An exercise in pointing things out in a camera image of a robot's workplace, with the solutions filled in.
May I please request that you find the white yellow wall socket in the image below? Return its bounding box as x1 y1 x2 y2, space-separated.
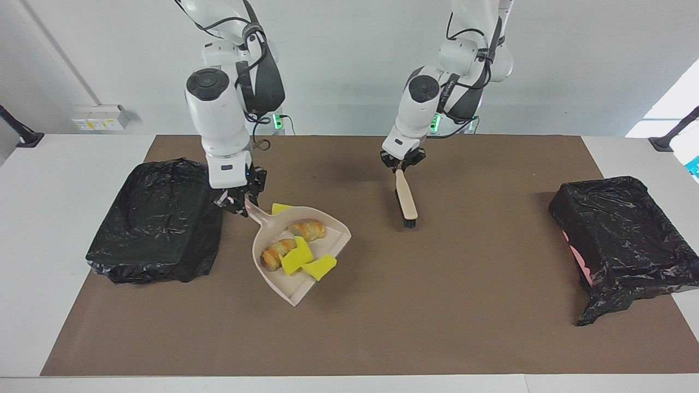
72 105 131 132

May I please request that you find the beige plastic dustpan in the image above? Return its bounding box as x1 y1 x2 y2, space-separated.
244 198 353 307

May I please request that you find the black bag lined pink bin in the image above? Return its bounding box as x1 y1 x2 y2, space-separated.
548 175 699 327

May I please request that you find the pale crusty bread chunk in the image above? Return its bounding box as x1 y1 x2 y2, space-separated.
288 218 327 242
260 239 298 271

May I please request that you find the white blue packet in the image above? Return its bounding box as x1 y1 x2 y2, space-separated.
671 134 699 183

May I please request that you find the notched yellow sponge piece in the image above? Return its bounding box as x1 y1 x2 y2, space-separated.
279 235 315 276

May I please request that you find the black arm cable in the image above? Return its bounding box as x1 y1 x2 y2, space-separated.
426 11 506 140
180 0 274 153

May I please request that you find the beige hand brush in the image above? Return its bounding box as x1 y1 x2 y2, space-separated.
394 168 419 228

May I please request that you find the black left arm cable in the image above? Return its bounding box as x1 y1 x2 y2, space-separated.
426 11 506 140

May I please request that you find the black clamp stand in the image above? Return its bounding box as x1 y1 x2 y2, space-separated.
648 105 699 152
0 104 45 148

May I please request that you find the brown table mat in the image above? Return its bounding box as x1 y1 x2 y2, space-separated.
40 135 699 377

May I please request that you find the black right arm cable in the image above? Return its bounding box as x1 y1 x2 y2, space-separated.
180 0 274 153

